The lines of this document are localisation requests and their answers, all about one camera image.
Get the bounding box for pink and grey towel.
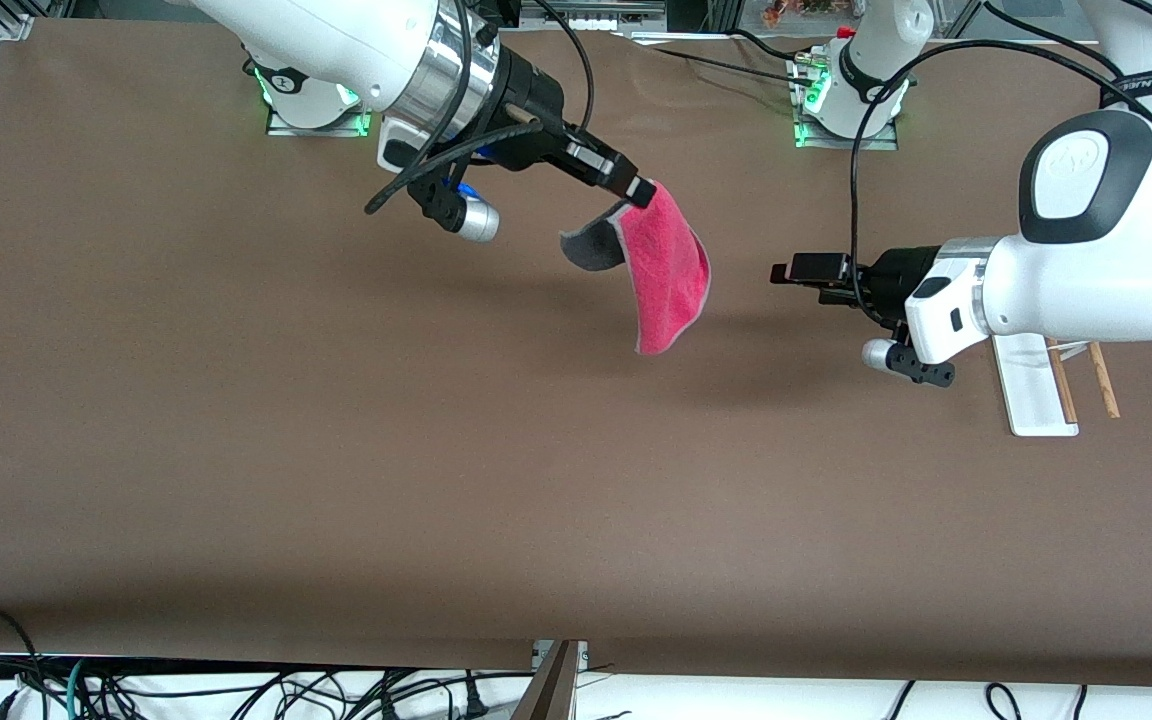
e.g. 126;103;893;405
559;180;713;357

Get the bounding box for white rack with wooden bars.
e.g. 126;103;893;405
991;335;1122;438

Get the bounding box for white power strip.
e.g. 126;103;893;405
519;0;667;31

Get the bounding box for brown table cover sheet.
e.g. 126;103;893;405
0;18;1152;689

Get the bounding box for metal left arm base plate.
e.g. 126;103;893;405
793;55;899;151

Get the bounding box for black cable on table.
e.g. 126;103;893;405
616;28;817;86

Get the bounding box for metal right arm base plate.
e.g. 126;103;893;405
266;60;374;138

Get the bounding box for aluminium table frame profile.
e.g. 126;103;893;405
514;640;589;720

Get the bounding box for tangled black cable bundle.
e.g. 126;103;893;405
86;665;462;720

